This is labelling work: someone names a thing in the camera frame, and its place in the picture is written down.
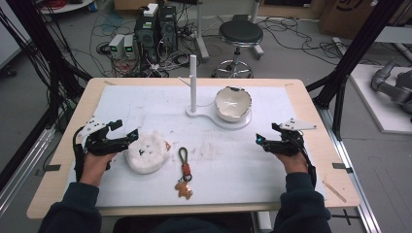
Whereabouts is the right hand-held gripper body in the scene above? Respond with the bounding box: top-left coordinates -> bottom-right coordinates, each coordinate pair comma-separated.
270,117 -> 318,157

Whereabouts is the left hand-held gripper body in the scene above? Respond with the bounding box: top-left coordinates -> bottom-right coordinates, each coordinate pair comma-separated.
77,116 -> 131,157

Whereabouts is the person's right hand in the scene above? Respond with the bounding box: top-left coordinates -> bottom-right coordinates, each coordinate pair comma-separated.
274,151 -> 309,177

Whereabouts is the person's left hand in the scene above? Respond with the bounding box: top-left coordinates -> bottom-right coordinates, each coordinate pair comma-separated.
79,150 -> 119,188

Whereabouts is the white fluffy plush pad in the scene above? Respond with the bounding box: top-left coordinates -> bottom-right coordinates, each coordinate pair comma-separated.
123,129 -> 172,176

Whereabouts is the wooden table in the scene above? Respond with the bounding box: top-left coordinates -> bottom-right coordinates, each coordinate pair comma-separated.
26,77 -> 361,221

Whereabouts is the white table mat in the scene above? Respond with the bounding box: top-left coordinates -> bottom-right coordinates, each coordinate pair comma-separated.
65,84 -> 326,209

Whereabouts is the white shell-shaped bowl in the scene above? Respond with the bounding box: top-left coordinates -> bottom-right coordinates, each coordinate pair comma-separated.
215,84 -> 254,124

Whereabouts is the dark tape strip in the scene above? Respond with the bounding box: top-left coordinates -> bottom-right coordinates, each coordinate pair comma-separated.
34,163 -> 62,178
331,162 -> 355,175

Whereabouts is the thin wooden stick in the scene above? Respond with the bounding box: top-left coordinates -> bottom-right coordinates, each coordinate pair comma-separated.
322,180 -> 348,204

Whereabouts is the grey power supply box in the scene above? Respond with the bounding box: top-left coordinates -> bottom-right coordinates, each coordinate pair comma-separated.
108,33 -> 126,60
122,34 -> 137,60

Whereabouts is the white stand with pole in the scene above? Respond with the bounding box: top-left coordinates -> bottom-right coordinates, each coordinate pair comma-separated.
178,53 -> 254,132

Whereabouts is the white floor board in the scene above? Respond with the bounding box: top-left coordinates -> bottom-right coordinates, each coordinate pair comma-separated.
349,63 -> 412,136

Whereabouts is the black computer tower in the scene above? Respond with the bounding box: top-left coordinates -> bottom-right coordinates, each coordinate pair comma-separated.
133,3 -> 160,64
157,4 -> 179,56

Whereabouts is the black round stool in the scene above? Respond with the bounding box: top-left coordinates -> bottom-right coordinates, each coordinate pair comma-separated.
211,14 -> 265,80

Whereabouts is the person's dark clothed body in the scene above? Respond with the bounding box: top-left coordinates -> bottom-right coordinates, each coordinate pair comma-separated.
112,214 -> 255,233

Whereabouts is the cardboard box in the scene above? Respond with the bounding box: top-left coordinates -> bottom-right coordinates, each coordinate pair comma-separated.
318,0 -> 412,41

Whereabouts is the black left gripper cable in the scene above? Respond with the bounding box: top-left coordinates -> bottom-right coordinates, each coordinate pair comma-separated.
72,126 -> 86,183

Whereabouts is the keychain with orange bear charm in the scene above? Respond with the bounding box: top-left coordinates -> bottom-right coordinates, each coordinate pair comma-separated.
174,147 -> 194,201

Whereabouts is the aluminium floor rail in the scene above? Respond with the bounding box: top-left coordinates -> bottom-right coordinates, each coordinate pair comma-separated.
315,105 -> 384,233
0,125 -> 56,218

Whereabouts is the black metal frame post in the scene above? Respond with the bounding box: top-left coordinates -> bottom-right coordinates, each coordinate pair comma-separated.
305,0 -> 406,141

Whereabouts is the black metal frame with cables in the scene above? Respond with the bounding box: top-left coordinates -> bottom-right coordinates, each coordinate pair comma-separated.
0,0 -> 93,130

